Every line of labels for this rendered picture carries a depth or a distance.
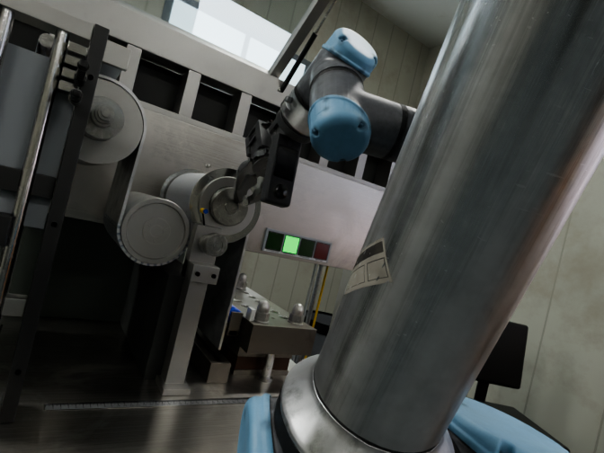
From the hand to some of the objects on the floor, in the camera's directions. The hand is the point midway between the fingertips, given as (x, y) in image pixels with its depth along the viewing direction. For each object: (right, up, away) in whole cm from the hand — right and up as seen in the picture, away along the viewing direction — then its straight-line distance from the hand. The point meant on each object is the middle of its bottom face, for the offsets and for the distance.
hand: (244, 201), depth 77 cm
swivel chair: (+104, -156, +137) cm, 232 cm away
